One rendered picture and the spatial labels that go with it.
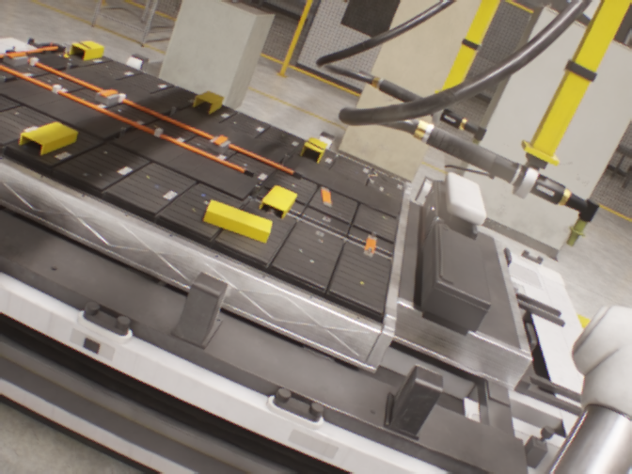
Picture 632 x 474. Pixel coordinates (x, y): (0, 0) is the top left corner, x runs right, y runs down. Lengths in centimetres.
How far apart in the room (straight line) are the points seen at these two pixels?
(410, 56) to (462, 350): 463
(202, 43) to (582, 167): 375
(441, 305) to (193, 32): 498
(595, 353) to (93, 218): 109
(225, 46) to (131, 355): 496
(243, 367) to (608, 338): 72
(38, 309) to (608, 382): 109
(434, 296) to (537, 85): 467
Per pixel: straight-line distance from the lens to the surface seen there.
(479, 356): 166
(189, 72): 625
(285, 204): 177
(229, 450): 181
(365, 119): 110
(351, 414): 134
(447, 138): 140
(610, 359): 97
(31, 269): 144
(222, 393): 132
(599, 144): 628
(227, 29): 609
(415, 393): 130
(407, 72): 606
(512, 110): 607
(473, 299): 154
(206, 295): 127
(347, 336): 143
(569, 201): 145
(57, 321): 140
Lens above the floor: 165
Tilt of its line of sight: 22 degrees down
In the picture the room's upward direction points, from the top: 24 degrees clockwise
